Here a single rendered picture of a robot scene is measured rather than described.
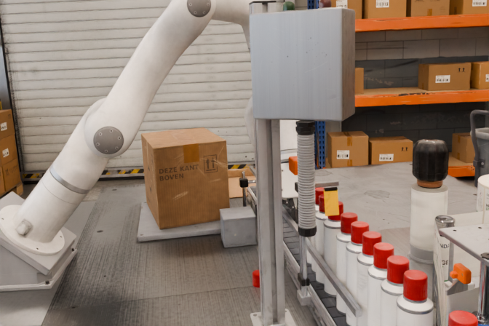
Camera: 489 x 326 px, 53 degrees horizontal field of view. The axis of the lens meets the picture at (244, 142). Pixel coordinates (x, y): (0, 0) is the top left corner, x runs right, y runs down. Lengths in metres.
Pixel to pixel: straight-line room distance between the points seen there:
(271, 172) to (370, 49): 4.68
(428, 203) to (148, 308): 0.71
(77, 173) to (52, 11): 4.40
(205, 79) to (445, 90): 2.43
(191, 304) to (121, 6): 4.48
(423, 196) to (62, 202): 0.90
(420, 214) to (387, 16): 3.72
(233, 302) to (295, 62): 0.60
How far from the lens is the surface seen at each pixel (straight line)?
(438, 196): 1.24
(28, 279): 1.40
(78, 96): 5.58
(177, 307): 1.20
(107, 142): 1.22
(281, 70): 0.87
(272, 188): 0.99
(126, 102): 1.23
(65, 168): 1.32
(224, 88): 5.30
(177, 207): 1.60
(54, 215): 1.37
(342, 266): 1.01
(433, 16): 4.91
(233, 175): 2.21
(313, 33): 0.85
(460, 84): 5.14
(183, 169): 1.57
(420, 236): 1.27
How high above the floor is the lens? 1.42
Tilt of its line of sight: 11 degrees down
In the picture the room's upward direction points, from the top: 2 degrees counter-clockwise
